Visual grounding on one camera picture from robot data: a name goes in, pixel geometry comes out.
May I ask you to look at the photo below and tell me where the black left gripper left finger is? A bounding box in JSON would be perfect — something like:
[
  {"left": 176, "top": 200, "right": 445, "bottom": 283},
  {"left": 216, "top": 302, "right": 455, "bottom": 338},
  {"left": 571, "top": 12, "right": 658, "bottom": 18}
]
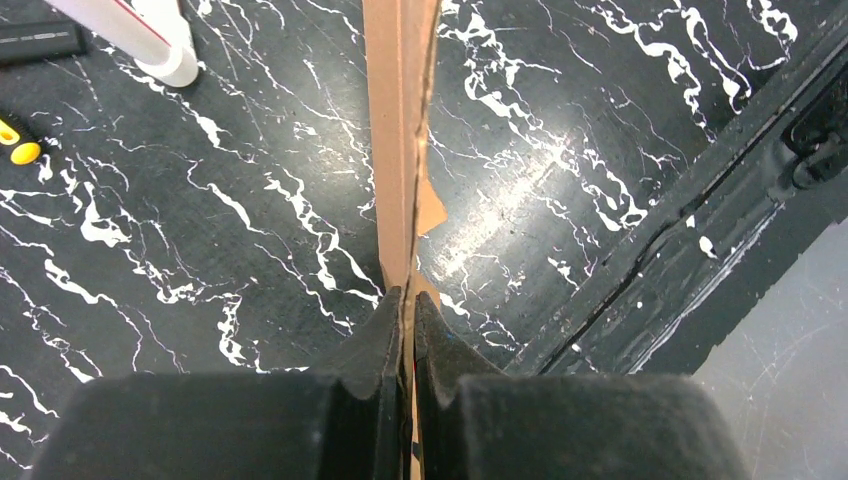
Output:
[{"left": 29, "top": 288, "right": 405, "bottom": 479}]

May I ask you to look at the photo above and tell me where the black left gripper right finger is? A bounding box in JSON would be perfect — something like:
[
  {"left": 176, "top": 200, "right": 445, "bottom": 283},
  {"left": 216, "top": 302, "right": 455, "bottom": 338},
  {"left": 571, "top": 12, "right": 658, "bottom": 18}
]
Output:
[{"left": 414, "top": 293, "right": 749, "bottom": 479}]

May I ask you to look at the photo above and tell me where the brown cardboard box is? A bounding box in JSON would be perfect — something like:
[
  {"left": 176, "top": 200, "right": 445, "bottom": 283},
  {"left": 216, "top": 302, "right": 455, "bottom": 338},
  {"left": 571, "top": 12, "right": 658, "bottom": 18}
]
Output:
[{"left": 363, "top": 1, "right": 447, "bottom": 449}]

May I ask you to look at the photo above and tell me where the orange yellow black screwdriver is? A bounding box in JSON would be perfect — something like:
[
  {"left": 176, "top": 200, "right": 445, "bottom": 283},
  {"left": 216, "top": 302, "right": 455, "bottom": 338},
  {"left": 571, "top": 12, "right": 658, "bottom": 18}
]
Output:
[{"left": 0, "top": 19, "right": 87, "bottom": 167}]

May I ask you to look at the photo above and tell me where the white PVC pipe frame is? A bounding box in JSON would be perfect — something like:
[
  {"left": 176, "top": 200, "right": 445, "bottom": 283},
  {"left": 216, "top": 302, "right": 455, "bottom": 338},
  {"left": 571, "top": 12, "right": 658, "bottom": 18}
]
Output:
[{"left": 48, "top": 0, "right": 199, "bottom": 88}]

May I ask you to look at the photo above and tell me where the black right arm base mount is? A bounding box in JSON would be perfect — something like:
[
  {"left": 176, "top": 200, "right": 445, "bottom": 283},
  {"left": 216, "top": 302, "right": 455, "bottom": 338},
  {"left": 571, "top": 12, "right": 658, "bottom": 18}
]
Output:
[{"left": 783, "top": 67, "right": 847, "bottom": 191}]

